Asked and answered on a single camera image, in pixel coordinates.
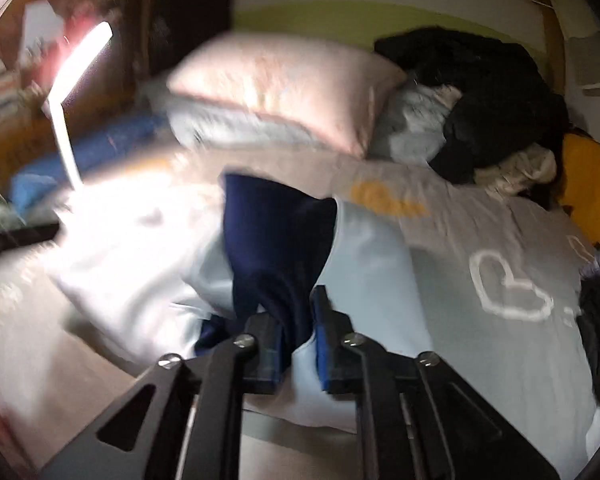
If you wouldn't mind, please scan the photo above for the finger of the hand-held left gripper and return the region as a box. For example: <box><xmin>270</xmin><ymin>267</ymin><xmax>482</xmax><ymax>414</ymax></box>
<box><xmin>0</xmin><ymin>222</ymin><xmax>61</xmax><ymax>261</ymax></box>

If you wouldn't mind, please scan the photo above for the yellow cushion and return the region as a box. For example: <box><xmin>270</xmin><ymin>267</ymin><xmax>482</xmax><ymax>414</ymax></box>
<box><xmin>560</xmin><ymin>132</ymin><xmax>600</xmax><ymax>246</ymax></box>

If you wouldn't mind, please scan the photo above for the black cushion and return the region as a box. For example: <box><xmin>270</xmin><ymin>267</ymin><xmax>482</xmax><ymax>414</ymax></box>
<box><xmin>147</xmin><ymin>0</ymin><xmax>233</xmax><ymax>81</ymax></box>

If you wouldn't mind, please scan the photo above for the light blue quilt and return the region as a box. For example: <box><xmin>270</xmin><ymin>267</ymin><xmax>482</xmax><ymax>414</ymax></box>
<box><xmin>140</xmin><ymin>77</ymin><xmax>461</xmax><ymax>166</ymax></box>

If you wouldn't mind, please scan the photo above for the pink printed pillow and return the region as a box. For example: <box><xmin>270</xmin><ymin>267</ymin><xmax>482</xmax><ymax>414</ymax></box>
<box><xmin>167</xmin><ymin>32</ymin><xmax>408</xmax><ymax>158</ymax></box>

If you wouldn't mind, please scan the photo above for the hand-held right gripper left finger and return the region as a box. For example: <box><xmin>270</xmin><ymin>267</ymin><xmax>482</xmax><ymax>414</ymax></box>
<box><xmin>40</xmin><ymin>312</ymin><xmax>287</xmax><ymax>480</ymax></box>

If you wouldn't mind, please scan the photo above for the black jacket pile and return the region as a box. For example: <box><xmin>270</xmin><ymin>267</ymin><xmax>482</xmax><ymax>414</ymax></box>
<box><xmin>375</xmin><ymin>27</ymin><xmax>568</xmax><ymax>186</ymax></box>

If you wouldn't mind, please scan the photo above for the blue pillow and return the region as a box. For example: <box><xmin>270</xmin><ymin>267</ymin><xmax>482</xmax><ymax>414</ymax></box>
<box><xmin>10</xmin><ymin>112</ymin><xmax>176</xmax><ymax>211</ymax></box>

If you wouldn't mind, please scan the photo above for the white and navy varsity jacket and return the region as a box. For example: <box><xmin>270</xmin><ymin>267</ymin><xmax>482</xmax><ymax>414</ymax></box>
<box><xmin>55</xmin><ymin>172</ymin><xmax>436</xmax><ymax>433</ymax></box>

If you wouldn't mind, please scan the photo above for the white desk lamp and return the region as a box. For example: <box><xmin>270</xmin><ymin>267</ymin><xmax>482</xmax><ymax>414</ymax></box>
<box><xmin>42</xmin><ymin>21</ymin><xmax>115</xmax><ymax>211</ymax></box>

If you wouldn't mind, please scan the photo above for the cluttered wooden shelf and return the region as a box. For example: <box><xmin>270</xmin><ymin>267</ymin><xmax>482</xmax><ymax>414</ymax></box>
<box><xmin>0</xmin><ymin>0</ymin><xmax>146</xmax><ymax>161</ymax></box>

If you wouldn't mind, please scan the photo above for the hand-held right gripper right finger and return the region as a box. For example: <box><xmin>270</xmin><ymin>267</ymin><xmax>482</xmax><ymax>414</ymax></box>
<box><xmin>310</xmin><ymin>285</ymin><xmax>561</xmax><ymax>480</ymax></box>

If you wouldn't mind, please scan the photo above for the cream cloth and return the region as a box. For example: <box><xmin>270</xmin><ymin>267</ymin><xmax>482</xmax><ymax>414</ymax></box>
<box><xmin>472</xmin><ymin>142</ymin><xmax>558</xmax><ymax>196</ymax></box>

